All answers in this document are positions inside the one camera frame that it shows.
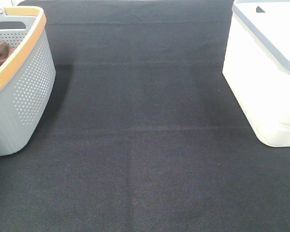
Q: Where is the white plastic basket grey rim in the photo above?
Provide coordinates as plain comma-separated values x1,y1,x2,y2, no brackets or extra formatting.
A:
222,0,290,147

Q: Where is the grey perforated basket orange rim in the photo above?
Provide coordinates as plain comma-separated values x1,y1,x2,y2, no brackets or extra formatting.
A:
0,6,56,156

